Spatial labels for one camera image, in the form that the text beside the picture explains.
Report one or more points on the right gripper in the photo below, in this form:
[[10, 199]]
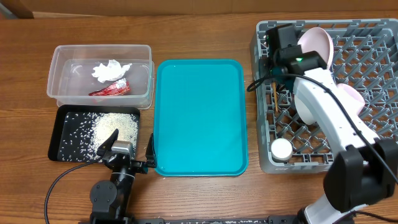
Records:
[[265, 71]]

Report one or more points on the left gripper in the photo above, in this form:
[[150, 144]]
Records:
[[142, 167]]

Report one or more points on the wooden chopstick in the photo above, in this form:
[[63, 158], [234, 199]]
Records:
[[275, 97]]

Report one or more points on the small pink-white plate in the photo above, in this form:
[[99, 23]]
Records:
[[317, 39]]

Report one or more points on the red snack wrapper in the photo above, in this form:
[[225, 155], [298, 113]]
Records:
[[119, 87]]

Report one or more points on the white tissue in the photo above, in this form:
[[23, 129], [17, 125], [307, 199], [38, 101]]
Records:
[[111, 72]]

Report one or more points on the small white cup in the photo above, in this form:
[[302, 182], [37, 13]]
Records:
[[281, 150]]

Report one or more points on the large white plate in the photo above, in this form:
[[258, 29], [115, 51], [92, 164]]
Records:
[[351, 99]]

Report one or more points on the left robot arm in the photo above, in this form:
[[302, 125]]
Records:
[[110, 198]]

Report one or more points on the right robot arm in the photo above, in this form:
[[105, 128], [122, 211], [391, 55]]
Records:
[[364, 169]]

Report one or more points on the spilled rice grains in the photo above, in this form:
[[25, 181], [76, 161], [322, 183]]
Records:
[[84, 132]]

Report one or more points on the black tray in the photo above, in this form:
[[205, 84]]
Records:
[[62, 112]]

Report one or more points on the teal serving tray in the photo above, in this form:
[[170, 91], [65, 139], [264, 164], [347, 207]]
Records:
[[200, 126]]

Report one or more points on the clear plastic bin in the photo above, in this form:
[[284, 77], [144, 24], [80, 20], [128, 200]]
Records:
[[70, 81]]

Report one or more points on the grey dish rack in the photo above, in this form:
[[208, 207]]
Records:
[[365, 57]]

